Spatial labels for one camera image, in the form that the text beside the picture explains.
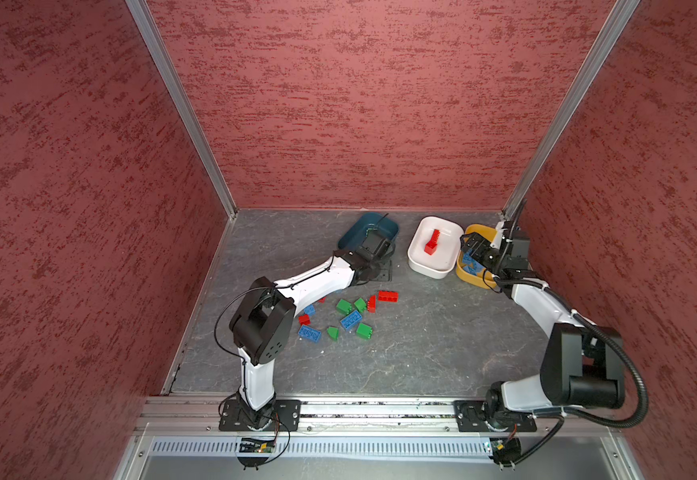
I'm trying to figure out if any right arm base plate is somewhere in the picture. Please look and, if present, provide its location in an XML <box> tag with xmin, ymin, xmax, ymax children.
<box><xmin>452</xmin><ymin>400</ymin><xmax>537</xmax><ymax>434</ymax></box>

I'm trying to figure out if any aluminium corner post right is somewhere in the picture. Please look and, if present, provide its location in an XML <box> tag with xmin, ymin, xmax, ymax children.
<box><xmin>501</xmin><ymin>0</ymin><xmax>640</xmax><ymax>219</ymax></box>

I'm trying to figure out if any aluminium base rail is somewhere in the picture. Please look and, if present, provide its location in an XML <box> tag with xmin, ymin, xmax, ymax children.
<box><xmin>116</xmin><ymin>395</ymin><xmax>642</xmax><ymax>479</ymax></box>

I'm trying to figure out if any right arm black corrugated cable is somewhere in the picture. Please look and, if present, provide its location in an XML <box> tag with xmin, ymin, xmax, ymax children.
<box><xmin>500</xmin><ymin>197</ymin><xmax>649</xmax><ymax>466</ymax></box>

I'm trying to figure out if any right controller board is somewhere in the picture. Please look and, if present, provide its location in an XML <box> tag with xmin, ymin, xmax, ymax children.
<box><xmin>490</xmin><ymin>438</ymin><xmax>522</xmax><ymax>469</ymax></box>

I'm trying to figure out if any blue long lego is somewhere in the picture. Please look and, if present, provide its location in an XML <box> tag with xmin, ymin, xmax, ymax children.
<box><xmin>340</xmin><ymin>311</ymin><xmax>362</xmax><ymax>331</ymax></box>
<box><xmin>298</xmin><ymin>325</ymin><xmax>322</xmax><ymax>343</ymax></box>

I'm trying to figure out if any yellow plastic bin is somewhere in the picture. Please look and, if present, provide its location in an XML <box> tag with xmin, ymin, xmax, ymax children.
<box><xmin>455</xmin><ymin>224</ymin><xmax>497</xmax><ymax>290</ymax></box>

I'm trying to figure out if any blue long lego front left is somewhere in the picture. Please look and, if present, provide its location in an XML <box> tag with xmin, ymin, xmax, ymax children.
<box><xmin>298</xmin><ymin>325</ymin><xmax>322</xmax><ymax>343</ymax></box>

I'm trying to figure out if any blue slope lego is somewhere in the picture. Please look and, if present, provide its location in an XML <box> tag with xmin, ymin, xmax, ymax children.
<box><xmin>461</xmin><ymin>258</ymin><xmax>484</xmax><ymax>276</ymax></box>

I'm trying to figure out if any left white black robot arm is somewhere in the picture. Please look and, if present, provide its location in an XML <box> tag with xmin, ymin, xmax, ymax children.
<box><xmin>228</xmin><ymin>230</ymin><xmax>395</xmax><ymax>430</ymax></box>

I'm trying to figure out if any white plastic bin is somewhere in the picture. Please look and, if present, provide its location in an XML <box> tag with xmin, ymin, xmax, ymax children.
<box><xmin>407</xmin><ymin>216</ymin><xmax>464</xmax><ymax>280</ymax></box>

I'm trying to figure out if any aluminium corner post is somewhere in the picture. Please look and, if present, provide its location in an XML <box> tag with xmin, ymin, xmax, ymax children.
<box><xmin>126</xmin><ymin>0</ymin><xmax>238</xmax><ymax>220</ymax></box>
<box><xmin>501</xmin><ymin>0</ymin><xmax>640</xmax><ymax>219</ymax></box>

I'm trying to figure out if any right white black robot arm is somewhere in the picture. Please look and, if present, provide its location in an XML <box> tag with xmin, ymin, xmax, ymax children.
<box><xmin>460</xmin><ymin>232</ymin><xmax>625</xmax><ymax>431</ymax></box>

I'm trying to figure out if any left controller board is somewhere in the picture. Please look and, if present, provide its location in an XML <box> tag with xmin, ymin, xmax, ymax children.
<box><xmin>236</xmin><ymin>437</ymin><xmax>278</xmax><ymax>470</ymax></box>

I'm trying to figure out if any teal plastic bin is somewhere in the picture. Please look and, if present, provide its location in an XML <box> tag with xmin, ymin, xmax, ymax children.
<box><xmin>338</xmin><ymin>212</ymin><xmax>399</xmax><ymax>250</ymax></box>

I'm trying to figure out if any blue long lego middle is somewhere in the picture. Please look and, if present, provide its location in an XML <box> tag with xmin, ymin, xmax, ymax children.
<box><xmin>340</xmin><ymin>311</ymin><xmax>362</xmax><ymax>331</ymax></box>

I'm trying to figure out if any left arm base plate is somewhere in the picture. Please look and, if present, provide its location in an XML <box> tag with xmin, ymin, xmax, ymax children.
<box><xmin>218</xmin><ymin>397</ymin><xmax>302</xmax><ymax>433</ymax></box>

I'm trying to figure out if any controller board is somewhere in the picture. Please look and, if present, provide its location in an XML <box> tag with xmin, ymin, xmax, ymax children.
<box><xmin>490</xmin><ymin>438</ymin><xmax>522</xmax><ymax>469</ymax></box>
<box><xmin>236</xmin><ymin>437</ymin><xmax>278</xmax><ymax>470</ymax></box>

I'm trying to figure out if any green lego small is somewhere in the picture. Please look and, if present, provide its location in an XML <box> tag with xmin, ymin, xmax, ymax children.
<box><xmin>354</xmin><ymin>298</ymin><xmax>367</xmax><ymax>312</ymax></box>

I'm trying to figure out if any aluminium corner post left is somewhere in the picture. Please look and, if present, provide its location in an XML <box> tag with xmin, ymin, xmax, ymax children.
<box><xmin>126</xmin><ymin>0</ymin><xmax>238</xmax><ymax>220</ymax></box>

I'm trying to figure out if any green lego block front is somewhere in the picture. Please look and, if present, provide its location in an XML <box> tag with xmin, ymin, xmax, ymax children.
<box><xmin>356</xmin><ymin>323</ymin><xmax>373</xmax><ymax>340</ymax></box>

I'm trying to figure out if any red lego upright centre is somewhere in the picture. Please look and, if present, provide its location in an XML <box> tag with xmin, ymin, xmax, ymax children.
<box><xmin>367</xmin><ymin>295</ymin><xmax>377</xmax><ymax>313</ymax></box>

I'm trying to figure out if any red square lego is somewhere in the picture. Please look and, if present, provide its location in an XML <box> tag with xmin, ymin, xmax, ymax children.
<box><xmin>424</xmin><ymin>242</ymin><xmax>437</xmax><ymax>255</ymax></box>

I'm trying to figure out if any green square lego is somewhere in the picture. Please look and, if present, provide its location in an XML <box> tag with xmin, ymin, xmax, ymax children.
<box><xmin>336</xmin><ymin>299</ymin><xmax>353</xmax><ymax>316</ymax></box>

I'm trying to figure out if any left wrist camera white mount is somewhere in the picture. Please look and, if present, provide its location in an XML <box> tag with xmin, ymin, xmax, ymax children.
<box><xmin>491</xmin><ymin>220</ymin><xmax>512</xmax><ymax>249</ymax></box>

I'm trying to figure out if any green lego slope front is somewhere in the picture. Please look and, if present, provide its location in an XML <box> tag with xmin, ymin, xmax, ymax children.
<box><xmin>326</xmin><ymin>327</ymin><xmax>340</xmax><ymax>341</ymax></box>

